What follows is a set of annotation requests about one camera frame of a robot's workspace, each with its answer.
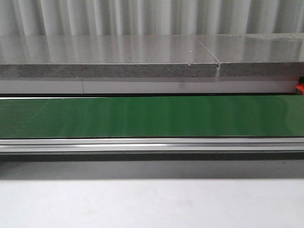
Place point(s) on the green conveyor belt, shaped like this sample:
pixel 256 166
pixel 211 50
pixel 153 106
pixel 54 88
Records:
pixel 153 116

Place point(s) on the grey stone counter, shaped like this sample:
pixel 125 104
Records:
pixel 151 64

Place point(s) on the red plastic object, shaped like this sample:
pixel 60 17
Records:
pixel 300 86

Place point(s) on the white pleated curtain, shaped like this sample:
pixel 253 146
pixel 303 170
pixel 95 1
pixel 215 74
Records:
pixel 149 17

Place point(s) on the aluminium conveyor frame rail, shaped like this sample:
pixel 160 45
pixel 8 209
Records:
pixel 152 149

